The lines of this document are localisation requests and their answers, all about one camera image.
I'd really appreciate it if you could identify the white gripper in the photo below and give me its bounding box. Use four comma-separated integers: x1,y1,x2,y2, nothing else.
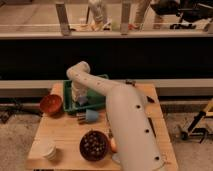
71,81,87,101

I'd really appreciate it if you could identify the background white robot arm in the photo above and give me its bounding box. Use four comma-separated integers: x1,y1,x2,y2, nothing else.
88,0,109,31

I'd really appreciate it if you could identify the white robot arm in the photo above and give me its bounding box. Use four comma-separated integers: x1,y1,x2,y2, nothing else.
66,61,166,171

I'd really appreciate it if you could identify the green plastic tray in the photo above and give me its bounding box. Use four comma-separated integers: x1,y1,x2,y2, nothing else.
63,80,105,115

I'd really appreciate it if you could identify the blue cup with brush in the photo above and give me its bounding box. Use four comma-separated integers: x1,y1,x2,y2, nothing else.
77,109,99,123

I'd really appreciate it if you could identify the orange bowl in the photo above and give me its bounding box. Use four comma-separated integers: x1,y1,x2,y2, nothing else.
39,94,62,116

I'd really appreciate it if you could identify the dark brown speckled bowl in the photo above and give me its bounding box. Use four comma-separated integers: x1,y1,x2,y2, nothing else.
79,130,109,161

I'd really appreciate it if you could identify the crumpled plastic wrapper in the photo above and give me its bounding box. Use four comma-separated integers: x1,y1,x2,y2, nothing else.
112,153,120,164

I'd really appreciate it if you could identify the yellow black cart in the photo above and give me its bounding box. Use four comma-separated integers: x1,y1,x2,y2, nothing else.
178,98,213,143

